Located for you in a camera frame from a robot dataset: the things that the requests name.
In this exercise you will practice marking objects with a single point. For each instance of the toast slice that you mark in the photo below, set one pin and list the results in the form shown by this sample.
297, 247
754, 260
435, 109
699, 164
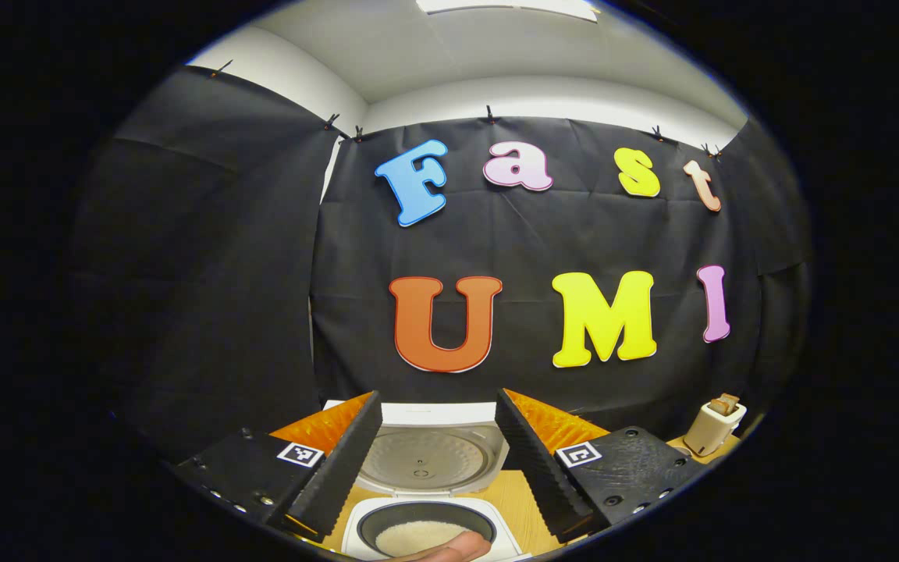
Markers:
731, 400
718, 406

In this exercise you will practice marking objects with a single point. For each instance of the white toaster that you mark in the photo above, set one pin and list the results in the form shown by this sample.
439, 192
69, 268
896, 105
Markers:
711, 433

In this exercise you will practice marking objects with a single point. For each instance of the white rice cooker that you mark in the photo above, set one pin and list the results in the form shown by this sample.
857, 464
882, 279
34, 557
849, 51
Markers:
426, 460

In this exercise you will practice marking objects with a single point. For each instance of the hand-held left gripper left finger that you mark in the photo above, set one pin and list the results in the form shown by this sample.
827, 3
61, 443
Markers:
340, 468

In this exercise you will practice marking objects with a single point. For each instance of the black backdrop cloth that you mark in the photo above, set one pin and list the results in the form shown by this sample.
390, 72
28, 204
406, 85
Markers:
535, 234

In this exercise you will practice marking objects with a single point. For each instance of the white rice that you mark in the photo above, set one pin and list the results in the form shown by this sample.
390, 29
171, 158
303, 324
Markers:
418, 537

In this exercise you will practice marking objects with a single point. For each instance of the long ceiling light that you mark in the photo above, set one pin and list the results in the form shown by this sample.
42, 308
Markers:
508, 8

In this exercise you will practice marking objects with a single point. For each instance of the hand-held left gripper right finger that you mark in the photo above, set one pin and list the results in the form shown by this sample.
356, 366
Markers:
539, 468

